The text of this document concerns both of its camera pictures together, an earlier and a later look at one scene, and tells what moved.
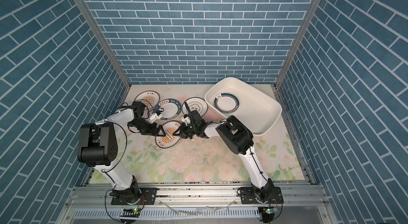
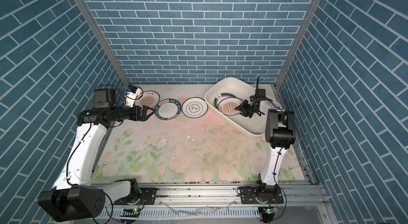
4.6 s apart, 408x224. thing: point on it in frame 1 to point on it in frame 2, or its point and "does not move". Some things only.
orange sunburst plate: x=169 y=140 to x=227 y=106
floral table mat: x=203 y=160 does not move
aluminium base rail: x=196 y=203 does not move
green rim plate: x=169 y=108 does not move
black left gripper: x=153 y=131 to x=136 y=117
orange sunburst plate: x=150 y=98 does not move
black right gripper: x=184 y=134 to x=243 y=107
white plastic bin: x=232 y=96 does not move
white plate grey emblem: x=195 y=103 does not move
